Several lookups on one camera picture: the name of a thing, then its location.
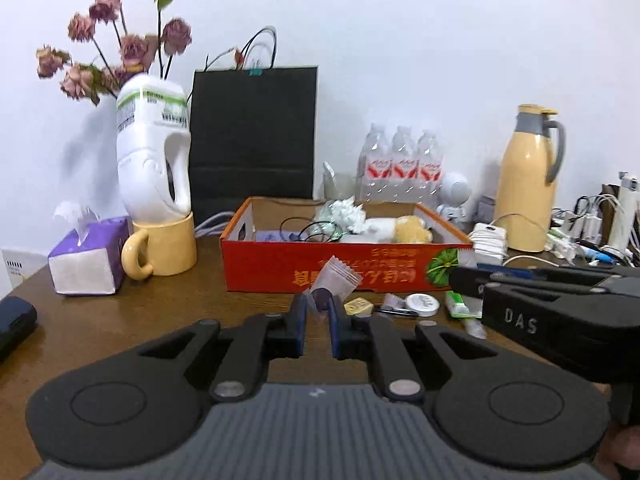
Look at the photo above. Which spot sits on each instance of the white tissue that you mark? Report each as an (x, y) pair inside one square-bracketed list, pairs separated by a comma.
[(347, 212)]

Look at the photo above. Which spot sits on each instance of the white round tin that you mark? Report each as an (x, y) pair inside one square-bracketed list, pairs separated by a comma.
[(422, 304)]

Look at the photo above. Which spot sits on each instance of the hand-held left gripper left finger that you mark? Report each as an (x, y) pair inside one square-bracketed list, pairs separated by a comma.
[(298, 322)]

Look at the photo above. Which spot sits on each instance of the white plastic bag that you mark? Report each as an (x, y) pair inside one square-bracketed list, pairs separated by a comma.
[(320, 230)]

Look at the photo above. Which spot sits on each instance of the white cylindrical device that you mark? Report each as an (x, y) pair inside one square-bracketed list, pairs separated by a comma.
[(625, 215)]

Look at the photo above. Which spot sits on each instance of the small clear packet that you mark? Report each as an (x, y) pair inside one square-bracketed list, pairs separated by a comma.
[(337, 275)]

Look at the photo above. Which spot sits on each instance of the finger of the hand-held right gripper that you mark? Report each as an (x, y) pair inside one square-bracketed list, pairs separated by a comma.
[(465, 281), (505, 269)]

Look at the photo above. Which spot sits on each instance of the red cardboard box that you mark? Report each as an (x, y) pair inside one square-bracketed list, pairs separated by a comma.
[(280, 265)]

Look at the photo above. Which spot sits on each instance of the clear water bottle red label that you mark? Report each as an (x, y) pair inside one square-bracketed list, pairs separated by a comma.
[(430, 172), (404, 170), (377, 170)]

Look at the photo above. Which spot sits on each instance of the white robot speaker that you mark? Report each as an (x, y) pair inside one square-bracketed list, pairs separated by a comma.
[(455, 187)]

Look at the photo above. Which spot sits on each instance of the green packet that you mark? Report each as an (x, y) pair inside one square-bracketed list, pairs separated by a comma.
[(457, 305)]

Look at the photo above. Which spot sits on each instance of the blue pen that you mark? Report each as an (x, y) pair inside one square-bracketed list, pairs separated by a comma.
[(597, 254)]

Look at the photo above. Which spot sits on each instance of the person's right hand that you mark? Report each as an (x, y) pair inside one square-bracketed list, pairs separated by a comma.
[(625, 452)]

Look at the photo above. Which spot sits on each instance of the black paper bag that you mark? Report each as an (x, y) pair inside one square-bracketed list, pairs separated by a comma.
[(250, 135)]

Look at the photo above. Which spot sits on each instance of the white and yellow plush toy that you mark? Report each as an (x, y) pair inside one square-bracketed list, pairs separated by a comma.
[(410, 230)]

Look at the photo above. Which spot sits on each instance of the yellow thermos jug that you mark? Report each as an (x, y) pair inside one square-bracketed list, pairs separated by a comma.
[(525, 195)]

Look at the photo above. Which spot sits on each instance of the yellow mug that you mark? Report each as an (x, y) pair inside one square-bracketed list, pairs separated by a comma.
[(170, 247)]

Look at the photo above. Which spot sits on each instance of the white plug adapter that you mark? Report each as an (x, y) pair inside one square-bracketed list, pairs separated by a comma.
[(592, 224)]

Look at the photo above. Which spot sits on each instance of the teal binder clip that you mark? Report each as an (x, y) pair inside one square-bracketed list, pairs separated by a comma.
[(255, 71)]

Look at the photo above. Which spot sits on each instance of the purple tissue box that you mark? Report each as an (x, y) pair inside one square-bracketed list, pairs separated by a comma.
[(85, 265)]

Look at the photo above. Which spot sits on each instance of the dried flower bouquet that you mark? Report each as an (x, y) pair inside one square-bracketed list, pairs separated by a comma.
[(132, 50)]

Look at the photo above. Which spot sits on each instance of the purple cloth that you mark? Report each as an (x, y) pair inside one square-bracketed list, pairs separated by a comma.
[(272, 236)]

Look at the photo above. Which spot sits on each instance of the gold packet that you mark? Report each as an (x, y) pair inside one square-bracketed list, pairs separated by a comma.
[(357, 306)]

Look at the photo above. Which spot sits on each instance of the white detergent jug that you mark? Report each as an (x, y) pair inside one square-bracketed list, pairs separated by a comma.
[(145, 180)]

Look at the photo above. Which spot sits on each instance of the white vented device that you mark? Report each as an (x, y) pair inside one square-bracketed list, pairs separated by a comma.
[(15, 267)]

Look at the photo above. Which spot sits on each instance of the dark case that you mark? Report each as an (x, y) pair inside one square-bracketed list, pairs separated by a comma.
[(12, 322)]

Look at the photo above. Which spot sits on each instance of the white charger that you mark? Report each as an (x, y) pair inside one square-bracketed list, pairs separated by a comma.
[(487, 240)]

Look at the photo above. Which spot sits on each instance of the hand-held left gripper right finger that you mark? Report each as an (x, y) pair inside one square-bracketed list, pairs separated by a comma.
[(336, 327)]

